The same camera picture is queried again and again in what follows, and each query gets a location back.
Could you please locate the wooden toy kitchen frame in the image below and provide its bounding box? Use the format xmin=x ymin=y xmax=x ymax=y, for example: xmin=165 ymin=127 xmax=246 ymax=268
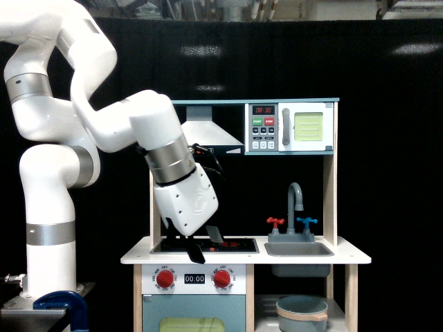
xmin=121 ymin=98 xmax=371 ymax=331

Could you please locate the black toy stovetop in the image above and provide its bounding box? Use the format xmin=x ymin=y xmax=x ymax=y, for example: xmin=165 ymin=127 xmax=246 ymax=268
xmin=151 ymin=238 xmax=259 ymax=255

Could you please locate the teal toy oven door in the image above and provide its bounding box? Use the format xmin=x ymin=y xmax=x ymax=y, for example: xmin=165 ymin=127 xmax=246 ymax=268
xmin=143 ymin=295 xmax=246 ymax=331

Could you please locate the red faucet tap handle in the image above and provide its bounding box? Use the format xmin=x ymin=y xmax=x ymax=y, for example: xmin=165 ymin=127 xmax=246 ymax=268
xmin=266 ymin=217 xmax=285 ymax=234

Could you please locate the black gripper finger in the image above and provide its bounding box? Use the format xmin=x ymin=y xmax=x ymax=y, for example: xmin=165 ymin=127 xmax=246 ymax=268
xmin=185 ymin=238 xmax=206 ymax=264
xmin=205 ymin=225 xmax=224 ymax=243

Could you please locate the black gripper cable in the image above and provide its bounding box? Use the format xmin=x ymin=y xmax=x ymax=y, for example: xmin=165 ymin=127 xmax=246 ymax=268
xmin=189 ymin=142 xmax=226 ymax=181

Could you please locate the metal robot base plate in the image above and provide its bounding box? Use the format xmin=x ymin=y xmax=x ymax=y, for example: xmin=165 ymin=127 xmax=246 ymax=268
xmin=1 ymin=282 xmax=96 ymax=331

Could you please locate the grey toy pot bowl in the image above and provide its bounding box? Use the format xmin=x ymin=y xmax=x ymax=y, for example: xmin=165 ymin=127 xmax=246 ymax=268
xmin=276 ymin=295 xmax=329 ymax=332

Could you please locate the blue faucet tap handle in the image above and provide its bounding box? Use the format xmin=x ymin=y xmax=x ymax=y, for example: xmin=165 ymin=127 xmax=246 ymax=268
xmin=296 ymin=217 xmax=318 ymax=234

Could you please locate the grey toy faucet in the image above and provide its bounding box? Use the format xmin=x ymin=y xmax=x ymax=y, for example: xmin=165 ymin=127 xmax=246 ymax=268
xmin=268 ymin=183 xmax=314 ymax=243

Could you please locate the right red oven knob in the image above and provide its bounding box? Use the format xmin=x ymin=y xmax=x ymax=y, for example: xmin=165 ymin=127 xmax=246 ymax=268
xmin=213 ymin=270 xmax=230 ymax=288

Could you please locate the oven timer display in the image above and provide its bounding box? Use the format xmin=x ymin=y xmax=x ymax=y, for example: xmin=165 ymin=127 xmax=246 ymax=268
xmin=183 ymin=273 xmax=206 ymax=284

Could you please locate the blue C-clamp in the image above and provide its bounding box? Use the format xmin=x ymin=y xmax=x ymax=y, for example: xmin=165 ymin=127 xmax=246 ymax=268
xmin=33 ymin=290 xmax=89 ymax=332

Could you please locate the toy range hood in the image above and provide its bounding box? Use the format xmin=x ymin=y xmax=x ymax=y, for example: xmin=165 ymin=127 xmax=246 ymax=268
xmin=181 ymin=105 xmax=244 ymax=156

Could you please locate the toy microwave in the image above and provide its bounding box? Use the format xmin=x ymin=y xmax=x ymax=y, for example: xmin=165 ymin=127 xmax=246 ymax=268
xmin=245 ymin=101 xmax=337 ymax=155

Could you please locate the grey toy sink basin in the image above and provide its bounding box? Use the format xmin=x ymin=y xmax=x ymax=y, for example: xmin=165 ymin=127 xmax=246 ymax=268
xmin=264 ymin=242 xmax=334 ymax=277

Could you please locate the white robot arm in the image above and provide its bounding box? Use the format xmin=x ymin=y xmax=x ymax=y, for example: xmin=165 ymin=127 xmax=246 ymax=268
xmin=1 ymin=1 xmax=218 ymax=299

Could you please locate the red oven knob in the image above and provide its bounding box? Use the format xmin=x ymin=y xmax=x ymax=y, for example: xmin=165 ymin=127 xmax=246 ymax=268
xmin=156 ymin=270 xmax=174 ymax=288
xmin=213 ymin=270 xmax=230 ymax=288

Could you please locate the left red oven knob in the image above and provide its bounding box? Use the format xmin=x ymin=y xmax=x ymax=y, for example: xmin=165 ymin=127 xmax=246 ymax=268
xmin=156 ymin=270 xmax=174 ymax=288

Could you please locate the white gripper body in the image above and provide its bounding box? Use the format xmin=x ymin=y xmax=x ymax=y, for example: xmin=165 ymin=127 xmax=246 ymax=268
xmin=153 ymin=163 xmax=219 ymax=236

